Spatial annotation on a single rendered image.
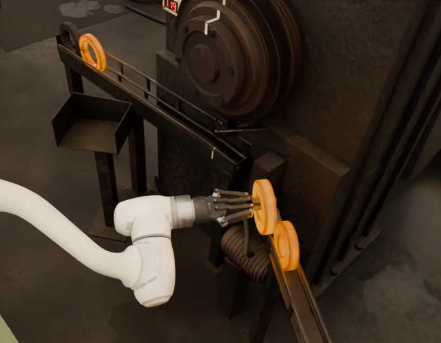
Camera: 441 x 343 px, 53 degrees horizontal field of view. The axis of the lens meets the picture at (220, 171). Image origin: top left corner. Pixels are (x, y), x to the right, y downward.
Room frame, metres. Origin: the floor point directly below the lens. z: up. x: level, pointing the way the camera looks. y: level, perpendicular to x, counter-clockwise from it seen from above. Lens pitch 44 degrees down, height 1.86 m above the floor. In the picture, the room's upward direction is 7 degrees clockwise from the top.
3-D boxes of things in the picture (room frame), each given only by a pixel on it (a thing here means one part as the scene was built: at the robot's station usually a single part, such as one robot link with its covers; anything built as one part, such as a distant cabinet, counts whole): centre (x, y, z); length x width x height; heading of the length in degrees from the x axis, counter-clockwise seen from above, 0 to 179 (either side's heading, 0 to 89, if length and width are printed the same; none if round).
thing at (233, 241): (1.00, -0.15, 0.27); 0.22 x 0.13 x 0.53; 49
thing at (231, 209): (0.82, -0.05, 0.92); 0.11 x 0.01 x 0.04; 103
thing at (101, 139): (1.43, 0.54, 0.36); 0.26 x 0.20 x 0.72; 84
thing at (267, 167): (1.17, -0.17, 0.68); 0.11 x 0.08 x 0.24; 139
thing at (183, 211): (0.79, 0.09, 0.91); 0.09 x 0.06 x 0.09; 14
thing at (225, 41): (1.24, 0.08, 1.11); 0.28 x 0.06 x 0.28; 49
